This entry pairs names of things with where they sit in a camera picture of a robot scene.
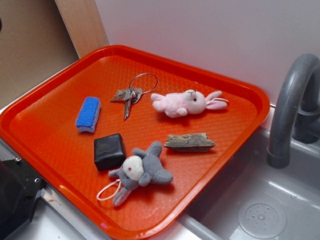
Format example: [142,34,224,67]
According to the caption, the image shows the silver keys on ring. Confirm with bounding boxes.
[110,72,159,121]

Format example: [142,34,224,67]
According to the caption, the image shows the pink plush bunny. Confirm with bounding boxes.
[150,89,229,118]

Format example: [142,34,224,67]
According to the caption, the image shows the blue white sponge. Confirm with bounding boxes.
[75,96,101,133]

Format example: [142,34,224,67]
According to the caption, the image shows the black rectangular block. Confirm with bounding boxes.
[94,133,126,172]

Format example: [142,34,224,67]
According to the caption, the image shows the brown wood chip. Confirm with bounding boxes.
[164,133,216,152]

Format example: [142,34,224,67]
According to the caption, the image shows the grey plush donkey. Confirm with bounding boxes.
[96,141,173,207]

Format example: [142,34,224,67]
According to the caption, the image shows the orange plastic tray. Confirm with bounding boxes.
[0,45,270,240]

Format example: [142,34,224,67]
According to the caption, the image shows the light wooden board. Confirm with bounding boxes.
[55,0,109,58]

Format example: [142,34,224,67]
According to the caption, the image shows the grey toy faucet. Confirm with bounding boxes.
[267,53,320,169]

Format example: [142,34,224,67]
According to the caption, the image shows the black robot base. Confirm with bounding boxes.
[0,158,44,240]

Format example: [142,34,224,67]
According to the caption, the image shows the grey toy sink basin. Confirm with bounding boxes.
[178,128,320,240]

